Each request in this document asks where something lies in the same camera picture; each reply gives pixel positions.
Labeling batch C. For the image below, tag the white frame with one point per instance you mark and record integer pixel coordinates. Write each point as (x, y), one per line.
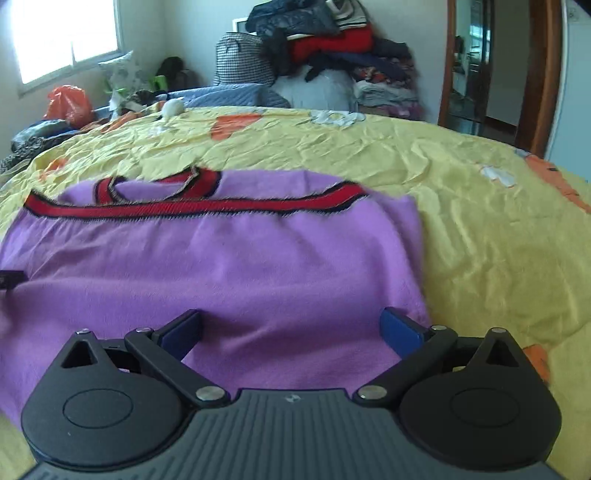
(241, 25)

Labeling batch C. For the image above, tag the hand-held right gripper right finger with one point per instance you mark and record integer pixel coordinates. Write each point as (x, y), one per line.
(400, 330)

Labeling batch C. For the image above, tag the purple sweater with red collar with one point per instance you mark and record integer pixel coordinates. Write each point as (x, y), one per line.
(231, 277)

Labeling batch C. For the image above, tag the wooden door frame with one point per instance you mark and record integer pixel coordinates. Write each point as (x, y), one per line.
(538, 78)

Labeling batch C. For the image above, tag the light grey bundle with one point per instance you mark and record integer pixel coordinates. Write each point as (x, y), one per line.
(318, 90)

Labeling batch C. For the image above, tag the window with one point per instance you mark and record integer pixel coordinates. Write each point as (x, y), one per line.
(64, 37)

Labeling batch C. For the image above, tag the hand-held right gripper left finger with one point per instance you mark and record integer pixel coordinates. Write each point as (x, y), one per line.
(183, 333)

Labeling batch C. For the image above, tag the pile of folded clothes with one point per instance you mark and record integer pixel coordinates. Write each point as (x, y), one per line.
(388, 85)

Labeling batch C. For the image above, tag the orange plastic bag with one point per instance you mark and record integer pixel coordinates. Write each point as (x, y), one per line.
(69, 105)

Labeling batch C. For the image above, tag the red garment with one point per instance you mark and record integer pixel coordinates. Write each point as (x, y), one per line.
(330, 44)

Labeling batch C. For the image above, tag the dark puffer jacket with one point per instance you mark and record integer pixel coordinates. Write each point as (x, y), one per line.
(288, 16)

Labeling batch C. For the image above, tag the black white striped garment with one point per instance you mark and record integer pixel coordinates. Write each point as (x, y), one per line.
(348, 11)

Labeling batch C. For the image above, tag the dark backpack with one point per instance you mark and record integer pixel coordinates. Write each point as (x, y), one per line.
(173, 71)

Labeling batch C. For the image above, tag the yellow carrot printed blanket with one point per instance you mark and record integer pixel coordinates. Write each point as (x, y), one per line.
(485, 221)

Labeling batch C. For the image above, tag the black white zigzag cloth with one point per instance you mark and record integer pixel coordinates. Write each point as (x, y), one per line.
(27, 143)

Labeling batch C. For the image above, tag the black white houndstooth bag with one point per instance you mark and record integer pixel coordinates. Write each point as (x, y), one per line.
(240, 57)

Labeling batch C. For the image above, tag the white fluffy ball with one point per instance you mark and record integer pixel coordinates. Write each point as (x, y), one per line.
(172, 109)

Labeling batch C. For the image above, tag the green plastic chair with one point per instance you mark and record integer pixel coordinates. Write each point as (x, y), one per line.
(161, 82)

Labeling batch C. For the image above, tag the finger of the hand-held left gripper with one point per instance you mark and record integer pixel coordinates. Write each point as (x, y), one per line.
(11, 279)

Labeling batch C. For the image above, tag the white floral pillow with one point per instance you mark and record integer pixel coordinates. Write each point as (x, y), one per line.
(122, 71)

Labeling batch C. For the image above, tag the blue quilt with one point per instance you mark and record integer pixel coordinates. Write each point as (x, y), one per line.
(231, 94)

